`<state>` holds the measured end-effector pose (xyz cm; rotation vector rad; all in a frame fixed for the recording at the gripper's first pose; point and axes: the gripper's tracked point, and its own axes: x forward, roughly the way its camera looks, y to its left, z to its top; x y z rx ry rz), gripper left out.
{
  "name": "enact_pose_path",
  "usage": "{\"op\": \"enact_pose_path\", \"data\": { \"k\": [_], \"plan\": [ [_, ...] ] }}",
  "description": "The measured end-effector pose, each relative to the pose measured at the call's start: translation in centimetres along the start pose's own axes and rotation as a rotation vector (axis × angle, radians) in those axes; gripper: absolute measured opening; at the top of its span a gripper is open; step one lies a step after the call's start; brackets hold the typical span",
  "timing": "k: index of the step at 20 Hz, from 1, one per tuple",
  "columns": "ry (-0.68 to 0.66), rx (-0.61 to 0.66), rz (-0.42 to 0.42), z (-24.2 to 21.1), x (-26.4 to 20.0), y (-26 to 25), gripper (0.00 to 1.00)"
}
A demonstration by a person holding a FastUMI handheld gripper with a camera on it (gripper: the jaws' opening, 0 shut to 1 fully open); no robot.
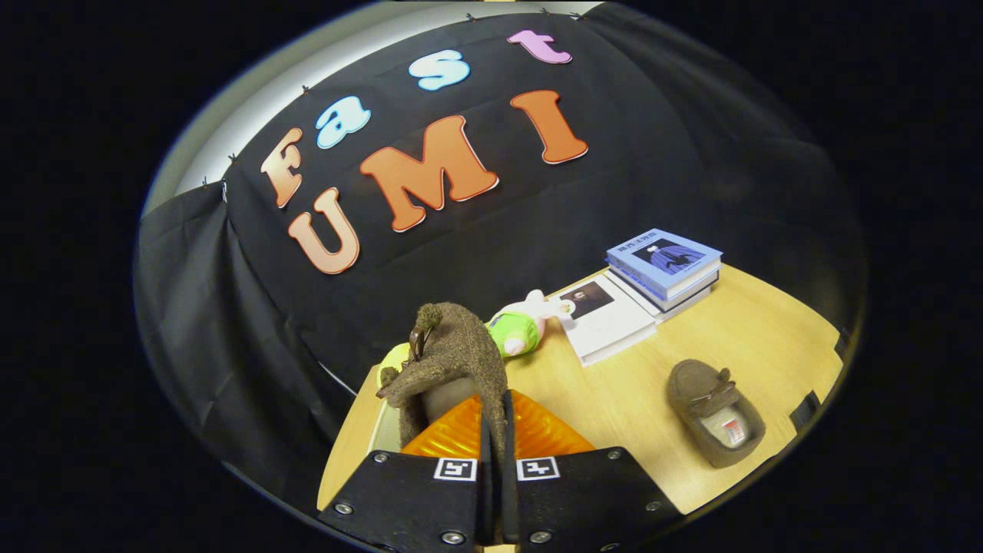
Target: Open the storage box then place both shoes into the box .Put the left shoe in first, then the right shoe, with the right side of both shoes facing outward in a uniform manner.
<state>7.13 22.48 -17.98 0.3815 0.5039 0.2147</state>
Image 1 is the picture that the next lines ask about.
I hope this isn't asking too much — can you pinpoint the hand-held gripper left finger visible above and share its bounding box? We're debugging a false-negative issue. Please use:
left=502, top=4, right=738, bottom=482
left=317, top=393, right=498, bottom=553

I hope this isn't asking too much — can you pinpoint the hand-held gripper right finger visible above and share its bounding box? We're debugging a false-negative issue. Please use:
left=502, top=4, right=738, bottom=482
left=503, top=389, right=684, bottom=553

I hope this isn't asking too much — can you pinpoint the cream grey storage box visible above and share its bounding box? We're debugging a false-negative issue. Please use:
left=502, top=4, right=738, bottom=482
left=369, top=369, right=405, bottom=455

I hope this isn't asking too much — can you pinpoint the brown fuzzy shoe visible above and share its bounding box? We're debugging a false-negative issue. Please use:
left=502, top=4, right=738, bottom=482
left=667, top=359, right=766, bottom=469
left=375, top=302, right=511, bottom=462

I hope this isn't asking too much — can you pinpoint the green pink plush toy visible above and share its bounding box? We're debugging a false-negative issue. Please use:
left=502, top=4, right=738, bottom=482
left=488, top=290, right=575, bottom=359

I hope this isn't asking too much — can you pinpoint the white book with dark photo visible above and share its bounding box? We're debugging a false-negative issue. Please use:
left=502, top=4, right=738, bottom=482
left=554, top=273, right=659, bottom=368

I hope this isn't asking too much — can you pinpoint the plain white book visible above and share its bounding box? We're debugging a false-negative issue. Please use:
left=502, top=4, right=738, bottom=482
left=603, top=270, right=712, bottom=320

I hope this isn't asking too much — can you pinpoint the dark-edged white book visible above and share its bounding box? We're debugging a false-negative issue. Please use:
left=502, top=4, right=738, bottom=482
left=607, top=265, right=721, bottom=312

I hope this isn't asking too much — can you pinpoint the blue cover book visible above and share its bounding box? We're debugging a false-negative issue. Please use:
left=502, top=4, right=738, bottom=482
left=605, top=228, right=723, bottom=302

